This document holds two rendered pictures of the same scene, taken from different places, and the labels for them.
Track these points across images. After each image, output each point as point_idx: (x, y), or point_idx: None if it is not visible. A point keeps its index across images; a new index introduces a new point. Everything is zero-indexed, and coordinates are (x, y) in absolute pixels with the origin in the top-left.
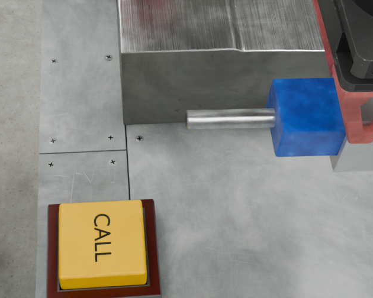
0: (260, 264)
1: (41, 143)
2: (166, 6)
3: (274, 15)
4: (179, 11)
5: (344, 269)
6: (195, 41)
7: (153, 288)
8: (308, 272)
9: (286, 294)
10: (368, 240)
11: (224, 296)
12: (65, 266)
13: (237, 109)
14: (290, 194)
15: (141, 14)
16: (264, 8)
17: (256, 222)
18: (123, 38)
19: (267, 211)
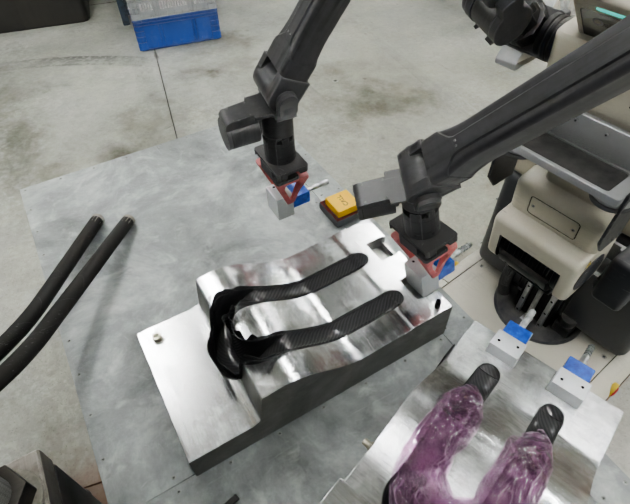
0: (297, 227)
1: (386, 232)
2: (366, 239)
3: (327, 254)
4: (360, 239)
5: (271, 235)
6: (347, 231)
7: (322, 202)
8: (282, 230)
9: (286, 223)
10: (266, 245)
11: (303, 216)
12: (346, 191)
13: (315, 185)
14: (297, 249)
15: (372, 233)
16: (332, 255)
17: (304, 237)
18: (371, 223)
19: (302, 241)
